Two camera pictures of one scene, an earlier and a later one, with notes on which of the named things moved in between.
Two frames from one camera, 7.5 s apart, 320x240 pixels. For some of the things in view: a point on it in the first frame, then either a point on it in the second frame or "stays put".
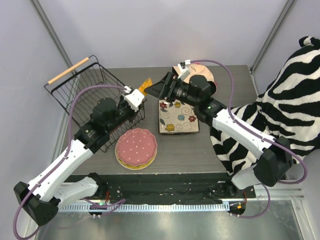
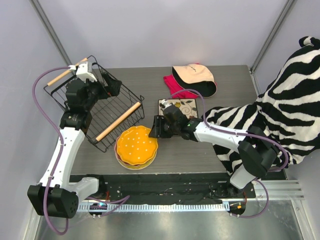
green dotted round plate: [139, 167] stays put
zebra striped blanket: [289, 107] stays put
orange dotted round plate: [134, 169] to [136, 153]
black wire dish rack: [78, 88] stays put
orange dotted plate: [148, 82] to [135, 146]
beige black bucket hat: [197, 69] stays put
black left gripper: [125, 107] to [100, 85]
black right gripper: [167, 86] to [158, 127]
